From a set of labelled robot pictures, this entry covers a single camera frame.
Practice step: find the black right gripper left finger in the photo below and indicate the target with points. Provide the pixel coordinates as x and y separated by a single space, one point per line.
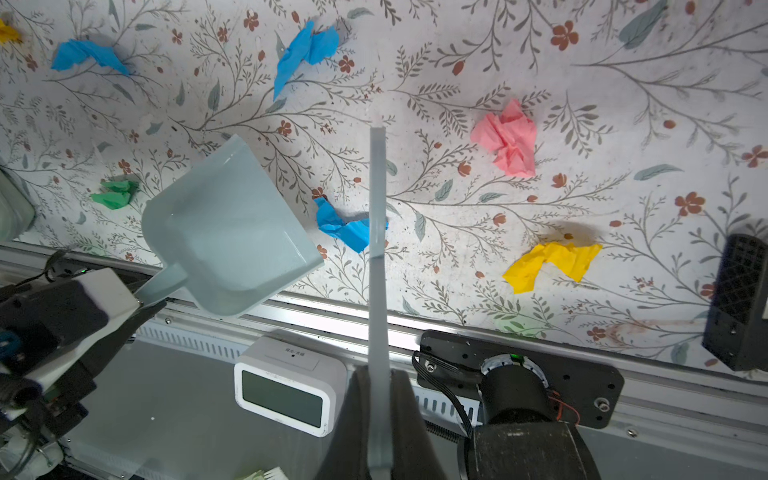
347 456

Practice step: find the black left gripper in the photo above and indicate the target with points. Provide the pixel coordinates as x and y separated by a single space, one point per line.
62 335

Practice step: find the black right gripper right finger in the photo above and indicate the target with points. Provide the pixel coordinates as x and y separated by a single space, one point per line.
413 454

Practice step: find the pale blue plastic dustpan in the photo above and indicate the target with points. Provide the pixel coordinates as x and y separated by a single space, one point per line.
226 235

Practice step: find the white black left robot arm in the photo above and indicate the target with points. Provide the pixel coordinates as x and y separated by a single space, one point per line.
30 424

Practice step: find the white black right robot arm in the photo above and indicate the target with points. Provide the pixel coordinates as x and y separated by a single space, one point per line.
380 432

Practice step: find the white digital clock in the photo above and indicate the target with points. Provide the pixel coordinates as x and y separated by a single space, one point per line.
291 385

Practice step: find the pale green soap bar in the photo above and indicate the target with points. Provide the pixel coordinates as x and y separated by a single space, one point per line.
17 213

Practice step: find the green paper scrap left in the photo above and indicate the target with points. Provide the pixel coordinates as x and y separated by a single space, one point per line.
115 195

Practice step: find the blue paper scrap lower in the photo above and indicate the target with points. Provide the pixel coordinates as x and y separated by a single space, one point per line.
358 234

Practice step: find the blue paper scrap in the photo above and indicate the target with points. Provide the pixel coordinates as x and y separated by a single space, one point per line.
358 234
75 52
307 47

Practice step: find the yellow paper scrap lower right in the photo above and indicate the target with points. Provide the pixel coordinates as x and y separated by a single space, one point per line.
571 260

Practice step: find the yellow paper scrap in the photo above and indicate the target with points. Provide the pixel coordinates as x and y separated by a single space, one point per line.
571 260
8 33

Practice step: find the blue paper scrap left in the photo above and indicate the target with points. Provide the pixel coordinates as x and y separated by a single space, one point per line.
75 52

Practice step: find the pink paper scrap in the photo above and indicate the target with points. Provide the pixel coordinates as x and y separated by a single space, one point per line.
511 137

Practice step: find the yellow paper scrap left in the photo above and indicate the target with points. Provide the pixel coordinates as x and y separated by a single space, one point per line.
8 33

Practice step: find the black brush holder stand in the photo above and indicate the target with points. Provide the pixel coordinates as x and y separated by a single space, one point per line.
736 328

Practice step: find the blue paper scrap middle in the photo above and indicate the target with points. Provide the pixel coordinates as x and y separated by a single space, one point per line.
307 47

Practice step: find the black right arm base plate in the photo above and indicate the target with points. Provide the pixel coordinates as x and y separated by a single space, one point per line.
488 382

